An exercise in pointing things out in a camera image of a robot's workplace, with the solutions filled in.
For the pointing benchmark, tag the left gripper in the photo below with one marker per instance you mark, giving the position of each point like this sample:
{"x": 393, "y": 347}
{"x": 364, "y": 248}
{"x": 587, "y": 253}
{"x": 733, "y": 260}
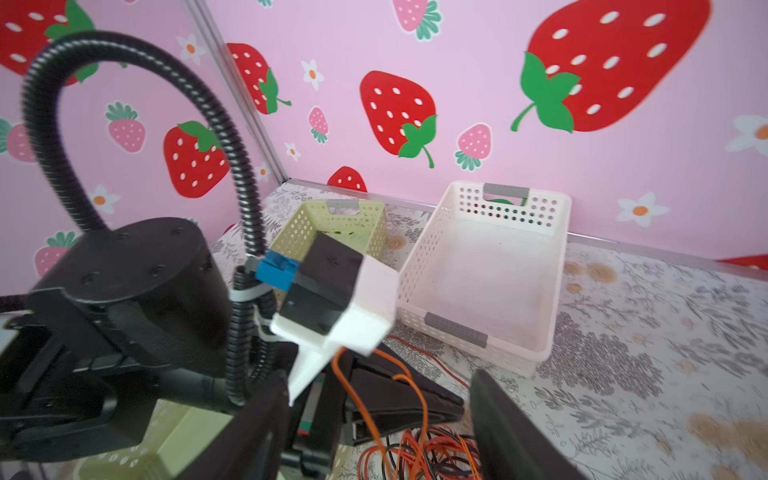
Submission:
{"x": 325, "y": 417}

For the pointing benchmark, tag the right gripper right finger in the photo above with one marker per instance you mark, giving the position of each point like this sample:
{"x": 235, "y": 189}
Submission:
{"x": 510, "y": 446}

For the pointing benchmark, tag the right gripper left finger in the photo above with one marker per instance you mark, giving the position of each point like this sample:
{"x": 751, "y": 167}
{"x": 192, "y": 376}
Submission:
{"x": 251, "y": 444}

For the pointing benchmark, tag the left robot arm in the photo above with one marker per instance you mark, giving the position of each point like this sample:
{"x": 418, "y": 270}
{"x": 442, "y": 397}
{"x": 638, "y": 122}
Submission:
{"x": 293, "y": 350}

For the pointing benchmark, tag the large green basket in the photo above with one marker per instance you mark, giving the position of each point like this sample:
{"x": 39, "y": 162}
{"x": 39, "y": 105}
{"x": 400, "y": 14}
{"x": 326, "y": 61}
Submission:
{"x": 176, "y": 435}

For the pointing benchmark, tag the white plastic basket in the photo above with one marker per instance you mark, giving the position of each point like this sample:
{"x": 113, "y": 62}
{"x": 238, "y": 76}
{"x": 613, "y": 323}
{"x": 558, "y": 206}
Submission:
{"x": 486, "y": 272}

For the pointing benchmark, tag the small green basket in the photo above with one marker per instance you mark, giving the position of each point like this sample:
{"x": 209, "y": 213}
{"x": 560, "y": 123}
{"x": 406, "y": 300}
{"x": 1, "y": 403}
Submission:
{"x": 336, "y": 231}

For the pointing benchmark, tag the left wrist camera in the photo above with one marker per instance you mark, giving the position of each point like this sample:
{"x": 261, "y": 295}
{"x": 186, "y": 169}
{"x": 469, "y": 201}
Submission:
{"x": 321, "y": 333}

